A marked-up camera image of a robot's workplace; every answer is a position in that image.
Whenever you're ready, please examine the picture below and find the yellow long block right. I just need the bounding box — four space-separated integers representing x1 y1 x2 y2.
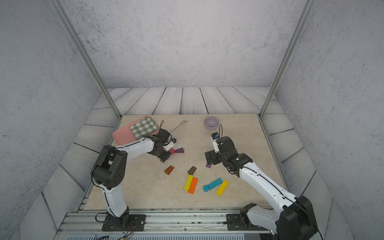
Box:
216 180 229 196

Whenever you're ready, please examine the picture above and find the yellow long block left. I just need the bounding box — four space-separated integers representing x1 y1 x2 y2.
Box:
184 175 194 191

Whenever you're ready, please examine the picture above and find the aluminium frame post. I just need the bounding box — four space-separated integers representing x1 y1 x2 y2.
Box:
49 0 122 120
259 0 316 119

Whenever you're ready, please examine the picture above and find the right aluminium frame post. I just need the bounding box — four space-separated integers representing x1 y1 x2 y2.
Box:
259 0 316 119

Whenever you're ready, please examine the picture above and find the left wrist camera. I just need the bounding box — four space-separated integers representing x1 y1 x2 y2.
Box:
156 129 177 151

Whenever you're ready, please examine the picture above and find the orange brown block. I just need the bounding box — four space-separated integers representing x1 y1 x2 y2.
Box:
165 166 175 176

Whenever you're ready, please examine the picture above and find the pink plastic tray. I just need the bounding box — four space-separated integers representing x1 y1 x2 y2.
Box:
112 115 153 146

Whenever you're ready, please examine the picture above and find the teal cylinder block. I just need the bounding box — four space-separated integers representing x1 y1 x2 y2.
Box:
203 178 223 192

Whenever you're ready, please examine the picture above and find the left aluminium frame post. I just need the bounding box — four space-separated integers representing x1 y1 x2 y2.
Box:
49 0 122 120

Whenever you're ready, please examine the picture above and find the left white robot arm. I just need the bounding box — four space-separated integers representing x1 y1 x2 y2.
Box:
91 136 177 218

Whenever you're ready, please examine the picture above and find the orange long block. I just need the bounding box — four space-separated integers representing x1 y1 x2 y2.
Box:
188 177 198 194

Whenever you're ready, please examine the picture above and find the green checkered cloth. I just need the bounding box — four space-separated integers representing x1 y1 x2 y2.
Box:
130 117 159 140

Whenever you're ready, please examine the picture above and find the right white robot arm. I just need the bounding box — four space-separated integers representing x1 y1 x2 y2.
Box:
205 133 319 240

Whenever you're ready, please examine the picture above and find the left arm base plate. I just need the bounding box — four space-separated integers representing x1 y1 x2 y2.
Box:
102 213 147 232

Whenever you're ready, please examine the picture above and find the yellow long block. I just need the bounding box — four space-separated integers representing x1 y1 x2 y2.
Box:
184 175 194 191
216 180 229 196

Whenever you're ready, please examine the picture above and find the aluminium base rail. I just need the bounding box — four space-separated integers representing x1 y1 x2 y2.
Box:
55 208 278 240

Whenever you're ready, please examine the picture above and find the dark brown block centre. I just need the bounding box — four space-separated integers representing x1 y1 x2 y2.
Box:
188 166 197 176

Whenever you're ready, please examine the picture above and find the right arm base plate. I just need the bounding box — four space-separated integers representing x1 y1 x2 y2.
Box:
223 214 267 231

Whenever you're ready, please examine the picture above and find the lilac bowl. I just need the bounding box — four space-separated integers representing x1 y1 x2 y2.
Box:
204 116 220 130

